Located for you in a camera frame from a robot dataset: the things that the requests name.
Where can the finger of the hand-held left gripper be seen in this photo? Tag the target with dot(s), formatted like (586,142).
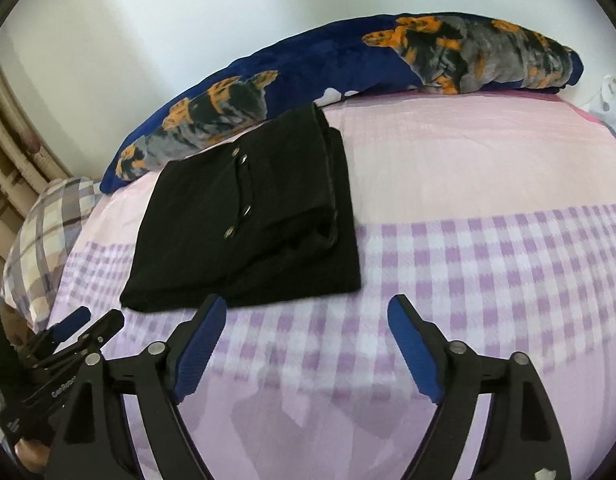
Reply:
(100,325)
(70,322)

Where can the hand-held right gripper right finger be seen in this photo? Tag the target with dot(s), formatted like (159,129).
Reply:
(413,345)

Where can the pink purple checked bed sheet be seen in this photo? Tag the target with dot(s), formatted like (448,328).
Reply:
(463,210)

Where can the black pants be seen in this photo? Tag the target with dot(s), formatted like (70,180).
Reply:
(248,220)

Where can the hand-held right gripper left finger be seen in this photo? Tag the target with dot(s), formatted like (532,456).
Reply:
(203,340)

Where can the plaid pillow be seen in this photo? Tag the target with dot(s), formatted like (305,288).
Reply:
(43,240)

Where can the white dotted quilt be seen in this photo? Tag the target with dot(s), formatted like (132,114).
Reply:
(610,105)

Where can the beige rattan headboard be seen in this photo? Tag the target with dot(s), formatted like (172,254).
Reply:
(8,150)

